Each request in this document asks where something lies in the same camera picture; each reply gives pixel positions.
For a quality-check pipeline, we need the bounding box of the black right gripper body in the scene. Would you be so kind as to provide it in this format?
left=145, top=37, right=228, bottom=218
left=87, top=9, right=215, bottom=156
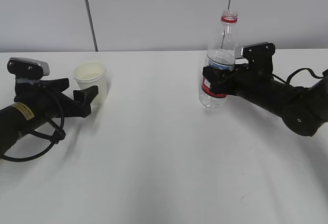
left=225, top=59, right=273, bottom=96

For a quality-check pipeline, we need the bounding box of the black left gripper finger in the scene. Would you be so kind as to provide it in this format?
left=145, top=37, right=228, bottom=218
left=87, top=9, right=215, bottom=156
left=73, top=85, right=98, bottom=105
left=38, top=78, right=70, bottom=93

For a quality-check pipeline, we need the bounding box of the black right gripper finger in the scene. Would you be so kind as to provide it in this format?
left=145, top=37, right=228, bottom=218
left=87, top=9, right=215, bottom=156
left=202, top=66, right=232, bottom=83
left=210, top=81, right=230, bottom=97

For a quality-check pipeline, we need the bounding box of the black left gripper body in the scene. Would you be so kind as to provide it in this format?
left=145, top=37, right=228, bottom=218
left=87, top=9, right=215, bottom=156
left=14, top=81, right=91, bottom=121

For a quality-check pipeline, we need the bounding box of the clear plastic water bottle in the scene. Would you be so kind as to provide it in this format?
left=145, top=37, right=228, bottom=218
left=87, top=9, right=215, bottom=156
left=199, top=9, right=238, bottom=109

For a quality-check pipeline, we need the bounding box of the white paper cup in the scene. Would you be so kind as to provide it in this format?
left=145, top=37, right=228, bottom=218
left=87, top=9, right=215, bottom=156
left=73, top=62, right=108, bottom=106

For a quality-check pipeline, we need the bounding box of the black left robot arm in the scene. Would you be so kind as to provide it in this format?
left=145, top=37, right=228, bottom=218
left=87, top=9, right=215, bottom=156
left=1, top=78, right=98, bottom=162

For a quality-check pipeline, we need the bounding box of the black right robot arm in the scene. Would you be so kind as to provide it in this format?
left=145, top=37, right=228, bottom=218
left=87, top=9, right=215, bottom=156
left=202, top=63, right=327, bottom=136

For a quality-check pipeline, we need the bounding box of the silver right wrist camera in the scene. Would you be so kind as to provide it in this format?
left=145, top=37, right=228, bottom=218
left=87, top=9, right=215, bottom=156
left=234, top=42, right=276, bottom=63

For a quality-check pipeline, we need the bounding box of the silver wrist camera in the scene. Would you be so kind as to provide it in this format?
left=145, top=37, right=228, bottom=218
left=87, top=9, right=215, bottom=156
left=7, top=57, right=50, bottom=85
left=234, top=42, right=276, bottom=63

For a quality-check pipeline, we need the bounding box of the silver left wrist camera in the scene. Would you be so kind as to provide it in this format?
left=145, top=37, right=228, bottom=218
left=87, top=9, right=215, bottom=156
left=7, top=57, right=50, bottom=85

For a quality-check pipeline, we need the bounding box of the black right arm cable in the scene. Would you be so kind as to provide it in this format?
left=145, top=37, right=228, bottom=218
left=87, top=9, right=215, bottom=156
left=271, top=68, right=326, bottom=86

